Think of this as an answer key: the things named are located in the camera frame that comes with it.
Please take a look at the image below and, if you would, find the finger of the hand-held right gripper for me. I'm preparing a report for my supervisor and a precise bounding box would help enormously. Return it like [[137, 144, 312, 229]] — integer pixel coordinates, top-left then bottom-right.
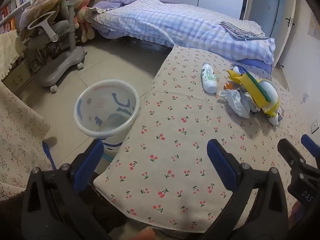
[[277, 138, 320, 203], [301, 134, 320, 155]]

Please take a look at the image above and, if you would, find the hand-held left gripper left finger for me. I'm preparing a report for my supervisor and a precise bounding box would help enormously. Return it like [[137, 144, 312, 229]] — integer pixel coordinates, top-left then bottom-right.
[[21, 138, 113, 240]]

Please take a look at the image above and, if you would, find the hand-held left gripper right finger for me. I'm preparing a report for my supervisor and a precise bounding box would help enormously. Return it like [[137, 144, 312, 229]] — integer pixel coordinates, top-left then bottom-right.
[[200, 139, 297, 240]]

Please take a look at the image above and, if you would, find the white bin with blue print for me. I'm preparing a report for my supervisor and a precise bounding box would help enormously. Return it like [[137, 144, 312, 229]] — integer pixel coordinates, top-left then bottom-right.
[[74, 79, 140, 162]]

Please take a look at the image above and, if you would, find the white plastic bag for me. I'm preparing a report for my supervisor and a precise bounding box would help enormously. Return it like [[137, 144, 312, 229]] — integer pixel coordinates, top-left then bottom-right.
[[219, 89, 260, 118]]

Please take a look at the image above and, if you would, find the white plastic bottle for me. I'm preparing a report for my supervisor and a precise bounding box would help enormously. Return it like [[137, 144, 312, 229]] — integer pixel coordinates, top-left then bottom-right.
[[201, 62, 218, 94]]

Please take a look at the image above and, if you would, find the person's right hand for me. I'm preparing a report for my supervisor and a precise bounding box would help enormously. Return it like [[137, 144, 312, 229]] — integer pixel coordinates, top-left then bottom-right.
[[291, 201, 304, 229]]

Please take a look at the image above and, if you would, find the blue pen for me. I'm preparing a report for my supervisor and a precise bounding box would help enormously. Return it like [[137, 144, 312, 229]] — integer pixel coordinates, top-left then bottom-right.
[[42, 140, 58, 171]]

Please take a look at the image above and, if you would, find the cherry print tablecloth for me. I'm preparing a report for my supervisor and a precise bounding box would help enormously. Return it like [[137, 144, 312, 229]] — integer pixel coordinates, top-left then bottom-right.
[[94, 45, 308, 233]]

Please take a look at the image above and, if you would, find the floral print cloth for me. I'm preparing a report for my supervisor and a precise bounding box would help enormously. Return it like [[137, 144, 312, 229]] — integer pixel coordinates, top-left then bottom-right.
[[0, 80, 55, 201]]

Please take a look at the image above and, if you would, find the large yellow wrapper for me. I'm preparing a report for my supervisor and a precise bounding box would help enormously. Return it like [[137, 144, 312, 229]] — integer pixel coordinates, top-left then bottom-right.
[[227, 69, 248, 85]]

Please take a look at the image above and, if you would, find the flattened blue packet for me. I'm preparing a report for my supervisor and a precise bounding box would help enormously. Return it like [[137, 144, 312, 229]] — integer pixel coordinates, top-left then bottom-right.
[[234, 65, 248, 76]]

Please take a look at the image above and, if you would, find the grey swivel chair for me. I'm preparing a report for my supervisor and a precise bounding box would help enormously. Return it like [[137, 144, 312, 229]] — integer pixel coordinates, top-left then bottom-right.
[[20, 0, 88, 93]]

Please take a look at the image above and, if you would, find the folded checkered cloth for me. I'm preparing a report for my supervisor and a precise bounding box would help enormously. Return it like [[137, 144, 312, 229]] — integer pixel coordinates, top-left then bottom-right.
[[220, 20, 269, 41]]

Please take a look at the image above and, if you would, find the cream lace cloth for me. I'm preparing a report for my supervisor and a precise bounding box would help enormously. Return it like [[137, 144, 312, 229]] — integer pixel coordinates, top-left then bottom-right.
[[0, 29, 27, 81]]

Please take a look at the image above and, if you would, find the blue door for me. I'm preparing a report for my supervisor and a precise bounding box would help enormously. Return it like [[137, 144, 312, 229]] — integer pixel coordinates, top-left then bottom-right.
[[246, 0, 287, 28]]

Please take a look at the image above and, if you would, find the pink plush toy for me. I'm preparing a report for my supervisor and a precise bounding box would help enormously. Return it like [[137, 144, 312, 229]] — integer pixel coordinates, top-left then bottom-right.
[[74, 0, 97, 43]]

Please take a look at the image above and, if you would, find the brown blanket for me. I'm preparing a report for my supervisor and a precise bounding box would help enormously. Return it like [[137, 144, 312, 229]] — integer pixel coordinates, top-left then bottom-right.
[[19, 0, 88, 42]]

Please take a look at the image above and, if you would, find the bookshelf with books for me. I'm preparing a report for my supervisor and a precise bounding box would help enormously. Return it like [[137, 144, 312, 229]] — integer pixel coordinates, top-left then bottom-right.
[[0, 0, 33, 34]]

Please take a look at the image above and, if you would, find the white wall switch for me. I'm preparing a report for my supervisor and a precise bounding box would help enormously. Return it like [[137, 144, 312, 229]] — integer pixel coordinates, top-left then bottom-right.
[[310, 118, 320, 134]]

